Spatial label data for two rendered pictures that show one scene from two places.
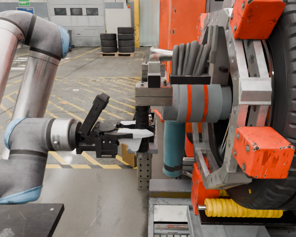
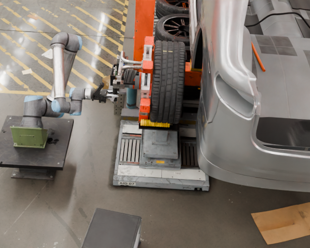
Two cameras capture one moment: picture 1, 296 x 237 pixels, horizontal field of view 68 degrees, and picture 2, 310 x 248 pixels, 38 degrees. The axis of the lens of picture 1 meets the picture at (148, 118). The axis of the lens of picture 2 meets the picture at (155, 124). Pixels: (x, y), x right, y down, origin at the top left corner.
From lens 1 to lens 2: 2.93 m
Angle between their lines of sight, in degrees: 19
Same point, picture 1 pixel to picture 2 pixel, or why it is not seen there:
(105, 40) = not seen: outside the picture
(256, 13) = (145, 70)
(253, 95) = (144, 90)
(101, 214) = (90, 128)
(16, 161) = (75, 103)
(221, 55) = not seen: hidden behind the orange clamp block
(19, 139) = (75, 96)
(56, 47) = (77, 48)
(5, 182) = (74, 109)
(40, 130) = (81, 93)
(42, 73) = (70, 60)
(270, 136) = (146, 102)
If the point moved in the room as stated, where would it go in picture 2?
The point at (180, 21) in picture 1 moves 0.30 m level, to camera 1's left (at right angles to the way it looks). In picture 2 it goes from (139, 26) to (104, 24)
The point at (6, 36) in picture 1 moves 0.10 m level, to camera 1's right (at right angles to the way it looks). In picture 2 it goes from (61, 51) to (74, 51)
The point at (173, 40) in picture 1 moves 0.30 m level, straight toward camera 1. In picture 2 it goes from (136, 34) to (131, 53)
